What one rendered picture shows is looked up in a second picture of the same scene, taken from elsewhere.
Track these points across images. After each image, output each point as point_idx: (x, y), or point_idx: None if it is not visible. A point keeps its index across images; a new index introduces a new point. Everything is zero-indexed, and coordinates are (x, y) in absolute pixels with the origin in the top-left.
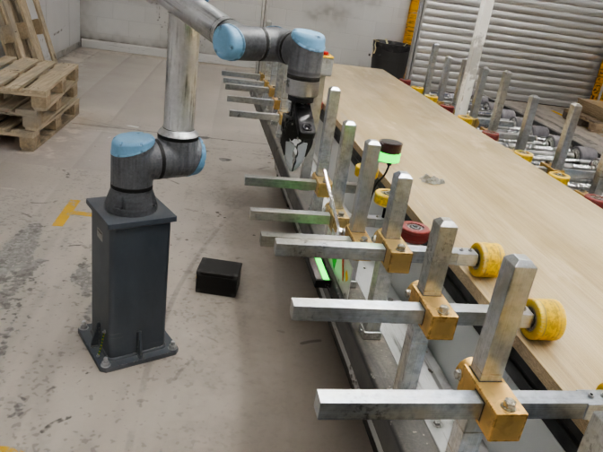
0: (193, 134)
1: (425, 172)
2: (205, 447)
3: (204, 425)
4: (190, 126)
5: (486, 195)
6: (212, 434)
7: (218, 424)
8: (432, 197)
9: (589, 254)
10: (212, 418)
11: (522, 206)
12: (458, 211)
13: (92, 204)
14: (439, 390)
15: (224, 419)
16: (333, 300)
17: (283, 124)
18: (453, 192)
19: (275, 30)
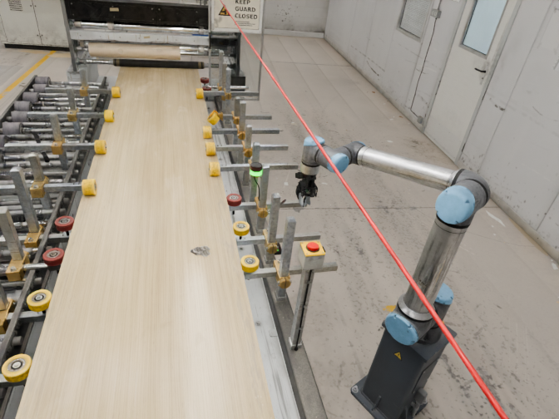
0: (401, 298)
1: (199, 267)
2: (306, 320)
3: (311, 333)
4: (405, 294)
5: (163, 240)
6: (305, 328)
7: (304, 335)
8: (210, 229)
9: (142, 191)
10: (309, 338)
11: (145, 230)
12: (199, 217)
13: (444, 324)
14: (253, 130)
15: (302, 338)
16: (276, 145)
17: (315, 190)
18: (190, 239)
19: (337, 148)
